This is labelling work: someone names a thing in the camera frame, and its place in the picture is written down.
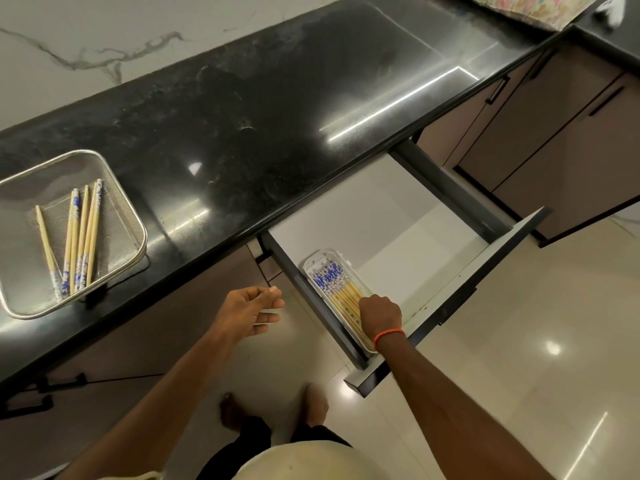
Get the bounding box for floral pillow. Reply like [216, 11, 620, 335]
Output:
[462, 0, 603, 33]

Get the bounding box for white drawer with brown front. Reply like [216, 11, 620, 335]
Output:
[257, 139, 551, 399]

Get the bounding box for person's left foot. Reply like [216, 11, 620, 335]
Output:
[219, 392, 249, 431]

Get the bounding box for person's right hand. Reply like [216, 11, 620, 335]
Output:
[357, 293, 405, 341]

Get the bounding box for black trousers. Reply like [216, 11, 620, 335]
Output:
[197, 414, 353, 480]

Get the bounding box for white crumpled cloth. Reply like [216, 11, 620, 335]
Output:
[592, 0, 627, 29]

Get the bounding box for person's right foot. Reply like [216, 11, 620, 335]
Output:
[302, 383, 330, 428]

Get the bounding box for person's right forearm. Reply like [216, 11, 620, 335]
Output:
[377, 334, 551, 480]

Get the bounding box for cream shirt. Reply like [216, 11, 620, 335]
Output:
[97, 441, 396, 480]

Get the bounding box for white plastic cutlery box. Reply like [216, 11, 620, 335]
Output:
[299, 247, 381, 355]

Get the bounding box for red wrist band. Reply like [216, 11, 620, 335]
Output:
[373, 328, 407, 351]

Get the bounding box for bundle of patterned chopsticks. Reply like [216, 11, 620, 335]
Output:
[311, 259, 373, 348]

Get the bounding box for metal mesh tray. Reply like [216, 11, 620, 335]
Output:
[0, 149, 149, 321]

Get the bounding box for person's left hand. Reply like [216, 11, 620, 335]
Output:
[212, 286, 286, 348]

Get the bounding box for person's foot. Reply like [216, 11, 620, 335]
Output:
[302, 383, 330, 428]
[219, 392, 249, 431]

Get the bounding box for brown cabinet door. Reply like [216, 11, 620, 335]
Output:
[492, 72, 640, 245]
[417, 69, 513, 168]
[452, 42, 626, 193]

